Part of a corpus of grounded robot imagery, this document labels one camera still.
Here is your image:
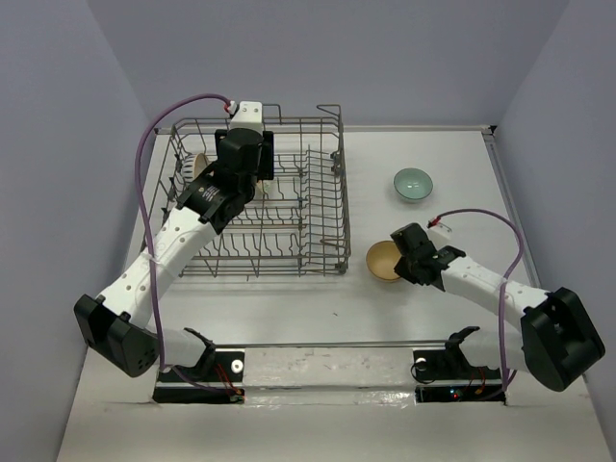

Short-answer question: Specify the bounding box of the leaf patterned white bowl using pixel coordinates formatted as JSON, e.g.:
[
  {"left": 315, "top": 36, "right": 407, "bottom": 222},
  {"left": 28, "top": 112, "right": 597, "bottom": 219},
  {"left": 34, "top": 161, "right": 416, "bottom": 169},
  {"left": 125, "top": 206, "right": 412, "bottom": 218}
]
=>
[{"left": 256, "top": 180, "right": 272, "bottom": 198}]

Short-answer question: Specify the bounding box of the tan orange bowl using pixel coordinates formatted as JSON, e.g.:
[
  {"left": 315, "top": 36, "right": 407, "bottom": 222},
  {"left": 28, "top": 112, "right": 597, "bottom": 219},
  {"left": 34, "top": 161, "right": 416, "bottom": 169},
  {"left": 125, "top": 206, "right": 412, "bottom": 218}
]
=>
[{"left": 366, "top": 241, "right": 401, "bottom": 283}]

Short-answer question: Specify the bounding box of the yellow blue sun bowl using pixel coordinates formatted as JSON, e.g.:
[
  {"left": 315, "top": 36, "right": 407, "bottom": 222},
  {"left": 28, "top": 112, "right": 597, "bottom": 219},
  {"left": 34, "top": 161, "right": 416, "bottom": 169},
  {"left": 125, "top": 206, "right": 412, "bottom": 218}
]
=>
[{"left": 193, "top": 153, "right": 209, "bottom": 178}]

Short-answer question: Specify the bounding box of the white pink rimmed bowl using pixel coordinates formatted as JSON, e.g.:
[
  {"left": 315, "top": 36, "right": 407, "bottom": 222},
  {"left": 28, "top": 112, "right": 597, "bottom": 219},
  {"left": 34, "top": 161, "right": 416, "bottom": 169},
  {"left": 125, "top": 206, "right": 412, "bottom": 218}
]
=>
[{"left": 179, "top": 153, "right": 197, "bottom": 183}]

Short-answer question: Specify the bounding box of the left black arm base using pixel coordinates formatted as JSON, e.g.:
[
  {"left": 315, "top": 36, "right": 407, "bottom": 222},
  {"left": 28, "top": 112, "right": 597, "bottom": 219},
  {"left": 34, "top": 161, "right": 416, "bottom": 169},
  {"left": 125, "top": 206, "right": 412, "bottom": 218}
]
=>
[{"left": 152, "top": 328, "right": 246, "bottom": 404}]

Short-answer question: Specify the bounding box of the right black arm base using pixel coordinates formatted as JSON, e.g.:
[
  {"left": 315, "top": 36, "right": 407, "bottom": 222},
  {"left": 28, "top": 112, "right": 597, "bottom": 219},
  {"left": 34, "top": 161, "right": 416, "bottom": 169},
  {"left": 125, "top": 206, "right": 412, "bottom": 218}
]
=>
[{"left": 410, "top": 326, "right": 506, "bottom": 404}]

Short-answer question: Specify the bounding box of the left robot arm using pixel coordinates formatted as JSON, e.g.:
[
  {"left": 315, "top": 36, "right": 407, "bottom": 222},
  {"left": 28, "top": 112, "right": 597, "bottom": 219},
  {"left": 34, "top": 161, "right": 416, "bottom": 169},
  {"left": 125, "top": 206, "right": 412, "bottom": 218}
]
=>
[{"left": 74, "top": 128, "right": 273, "bottom": 381}]

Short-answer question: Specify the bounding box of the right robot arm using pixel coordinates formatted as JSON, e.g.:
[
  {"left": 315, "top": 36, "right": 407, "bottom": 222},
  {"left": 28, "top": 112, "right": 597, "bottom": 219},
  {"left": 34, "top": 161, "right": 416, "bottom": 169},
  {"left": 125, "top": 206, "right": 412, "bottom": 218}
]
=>
[{"left": 391, "top": 223, "right": 605, "bottom": 392}]

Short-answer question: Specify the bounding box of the teal ceramic bowl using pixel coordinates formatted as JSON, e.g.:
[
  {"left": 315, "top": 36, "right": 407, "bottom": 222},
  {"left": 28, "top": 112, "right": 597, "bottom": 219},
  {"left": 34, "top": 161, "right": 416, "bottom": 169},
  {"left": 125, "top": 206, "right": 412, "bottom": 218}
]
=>
[{"left": 393, "top": 167, "right": 434, "bottom": 202}]

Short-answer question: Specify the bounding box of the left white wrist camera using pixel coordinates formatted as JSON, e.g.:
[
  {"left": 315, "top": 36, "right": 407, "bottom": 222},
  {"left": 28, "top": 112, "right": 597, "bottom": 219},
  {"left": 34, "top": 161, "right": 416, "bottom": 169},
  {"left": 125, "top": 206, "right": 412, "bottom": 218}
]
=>
[{"left": 225, "top": 101, "right": 265, "bottom": 133}]

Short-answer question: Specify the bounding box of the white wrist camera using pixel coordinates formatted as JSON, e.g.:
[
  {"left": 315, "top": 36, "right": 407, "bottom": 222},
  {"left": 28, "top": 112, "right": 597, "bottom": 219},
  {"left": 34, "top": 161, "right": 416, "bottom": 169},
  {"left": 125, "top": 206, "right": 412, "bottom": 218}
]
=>
[
  {"left": 426, "top": 218, "right": 453, "bottom": 248},
  {"left": 225, "top": 101, "right": 265, "bottom": 133}
]

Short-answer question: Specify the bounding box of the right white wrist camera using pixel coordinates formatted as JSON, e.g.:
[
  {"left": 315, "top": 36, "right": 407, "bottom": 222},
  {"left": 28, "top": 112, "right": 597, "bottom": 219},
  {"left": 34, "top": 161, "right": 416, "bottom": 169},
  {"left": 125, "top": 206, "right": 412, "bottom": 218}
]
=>
[{"left": 426, "top": 218, "right": 453, "bottom": 248}]

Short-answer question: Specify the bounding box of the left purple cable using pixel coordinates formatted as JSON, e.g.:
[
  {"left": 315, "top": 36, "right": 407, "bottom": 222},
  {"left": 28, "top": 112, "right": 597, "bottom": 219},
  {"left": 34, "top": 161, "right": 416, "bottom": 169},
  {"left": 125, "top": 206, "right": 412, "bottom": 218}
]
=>
[{"left": 137, "top": 94, "right": 242, "bottom": 398}]

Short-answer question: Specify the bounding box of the purple cable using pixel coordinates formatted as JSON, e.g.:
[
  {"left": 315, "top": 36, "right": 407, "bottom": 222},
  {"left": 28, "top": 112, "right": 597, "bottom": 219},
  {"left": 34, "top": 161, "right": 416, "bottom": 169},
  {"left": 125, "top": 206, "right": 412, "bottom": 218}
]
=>
[
  {"left": 137, "top": 94, "right": 242, "bottom": 398},
  {"left": 427, "top": 208, "right": 526, "bottom": 400}
]

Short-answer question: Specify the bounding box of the grey wire dish rack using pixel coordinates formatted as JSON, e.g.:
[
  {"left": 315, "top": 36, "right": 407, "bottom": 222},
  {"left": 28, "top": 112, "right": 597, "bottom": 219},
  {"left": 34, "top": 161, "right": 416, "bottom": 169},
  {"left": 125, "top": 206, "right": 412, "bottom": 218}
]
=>
[{"left": 156, "top": 102, "right": 352, "bottom": 281}]

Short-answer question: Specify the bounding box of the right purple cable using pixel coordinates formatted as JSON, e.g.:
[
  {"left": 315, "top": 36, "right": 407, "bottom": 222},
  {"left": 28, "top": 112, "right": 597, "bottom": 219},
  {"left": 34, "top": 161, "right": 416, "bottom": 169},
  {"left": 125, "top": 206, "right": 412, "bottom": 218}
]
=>
[{"left": 427, "top": 208, "right": 526, "bottom": 400}]

